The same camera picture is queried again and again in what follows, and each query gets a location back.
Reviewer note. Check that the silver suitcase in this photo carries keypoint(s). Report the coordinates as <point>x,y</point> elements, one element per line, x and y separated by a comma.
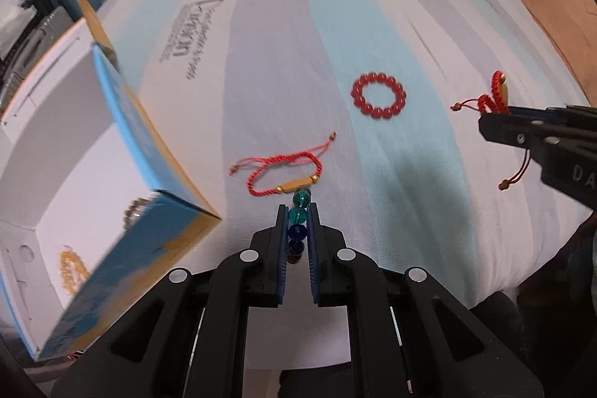
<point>42,34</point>

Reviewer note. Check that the blue yellow cardboard box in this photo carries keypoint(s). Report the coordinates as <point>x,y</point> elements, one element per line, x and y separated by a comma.
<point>140,137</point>

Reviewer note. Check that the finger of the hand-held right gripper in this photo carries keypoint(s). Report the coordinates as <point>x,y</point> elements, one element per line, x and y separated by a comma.
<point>573,113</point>
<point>508,127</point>

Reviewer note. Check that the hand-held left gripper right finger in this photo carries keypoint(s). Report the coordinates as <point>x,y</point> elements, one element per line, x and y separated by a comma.
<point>313,249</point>

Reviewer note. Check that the striped blue grey blanket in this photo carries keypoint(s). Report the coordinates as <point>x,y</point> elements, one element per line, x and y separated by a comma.
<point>289,53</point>

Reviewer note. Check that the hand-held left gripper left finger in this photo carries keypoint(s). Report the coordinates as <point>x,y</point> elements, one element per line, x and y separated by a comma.
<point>282,249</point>

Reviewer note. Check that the person's dark clothing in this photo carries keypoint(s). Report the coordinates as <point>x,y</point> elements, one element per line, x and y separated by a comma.
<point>559,309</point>

